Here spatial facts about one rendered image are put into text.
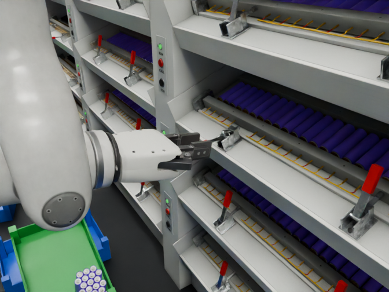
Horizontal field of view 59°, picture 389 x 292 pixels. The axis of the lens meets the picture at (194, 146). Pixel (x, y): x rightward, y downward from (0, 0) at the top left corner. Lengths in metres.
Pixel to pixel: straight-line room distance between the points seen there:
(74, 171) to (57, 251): 0.77
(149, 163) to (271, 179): 0.19
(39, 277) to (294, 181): 0.80
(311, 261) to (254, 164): 0.20
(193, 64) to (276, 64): 0.29
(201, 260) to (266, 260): 0.30
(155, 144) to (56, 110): 0.19
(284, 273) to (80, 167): 0.42
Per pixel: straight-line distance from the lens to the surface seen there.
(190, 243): 0.98
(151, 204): 1.13
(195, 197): 0.83
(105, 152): 0.48
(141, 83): 0.97
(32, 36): 0.42
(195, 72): 0.74
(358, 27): 0.48
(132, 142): 0.52
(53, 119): 0.38
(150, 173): 0.51
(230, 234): 0.74
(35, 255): 1.15
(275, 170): 0.57
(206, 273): 0.93
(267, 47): 0.51
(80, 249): 1.14
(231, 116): 0.68
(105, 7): 1.03
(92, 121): 1.46
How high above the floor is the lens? 0.84
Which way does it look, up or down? 28 degrees down
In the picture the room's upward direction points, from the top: straight up
